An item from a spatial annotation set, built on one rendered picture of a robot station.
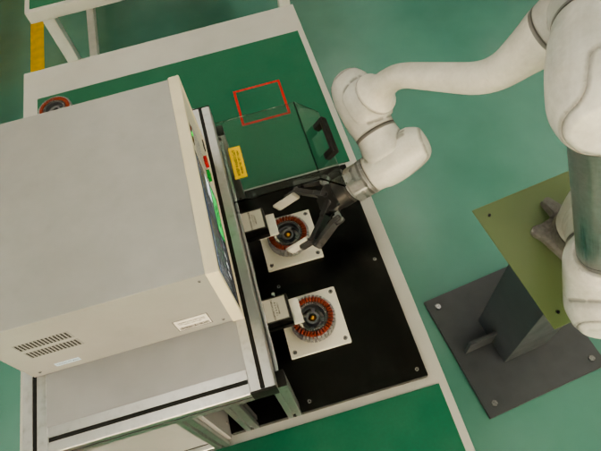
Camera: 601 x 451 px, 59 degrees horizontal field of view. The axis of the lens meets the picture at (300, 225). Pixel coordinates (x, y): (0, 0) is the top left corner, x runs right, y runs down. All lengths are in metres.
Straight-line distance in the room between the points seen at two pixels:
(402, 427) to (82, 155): 0.88
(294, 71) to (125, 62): 0.62
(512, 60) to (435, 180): 1.54
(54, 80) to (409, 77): 1.38
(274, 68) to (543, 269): 1.06
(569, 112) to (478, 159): 1.85
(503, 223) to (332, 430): 0.70
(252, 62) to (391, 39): 1.32
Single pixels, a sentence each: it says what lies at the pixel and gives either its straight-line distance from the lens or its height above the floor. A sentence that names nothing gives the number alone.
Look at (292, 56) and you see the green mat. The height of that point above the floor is 0.75.
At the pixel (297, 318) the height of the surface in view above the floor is 0.88.
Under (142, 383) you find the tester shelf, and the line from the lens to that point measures 1.01.
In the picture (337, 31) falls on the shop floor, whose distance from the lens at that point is 3.17.
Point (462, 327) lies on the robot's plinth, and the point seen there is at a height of 0.02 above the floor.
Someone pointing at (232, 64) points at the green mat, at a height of 0.75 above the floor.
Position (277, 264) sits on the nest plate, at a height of 0.78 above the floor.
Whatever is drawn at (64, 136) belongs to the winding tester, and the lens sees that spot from 1.08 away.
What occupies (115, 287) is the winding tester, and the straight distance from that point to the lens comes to 0.86.
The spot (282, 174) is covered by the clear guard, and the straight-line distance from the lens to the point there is 1.20.
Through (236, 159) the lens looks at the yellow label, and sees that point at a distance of 1.25.
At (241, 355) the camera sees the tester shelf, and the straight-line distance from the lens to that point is 0.98.
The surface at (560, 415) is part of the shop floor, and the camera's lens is 2.18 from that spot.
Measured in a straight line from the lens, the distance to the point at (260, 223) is 1.31.
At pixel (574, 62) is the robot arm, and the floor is 1.53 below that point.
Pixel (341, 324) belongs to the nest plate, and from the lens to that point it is 1.33.
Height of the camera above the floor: 2.03
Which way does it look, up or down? 59 degrees down
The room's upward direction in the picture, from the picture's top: 11 degrees counter-clockwise
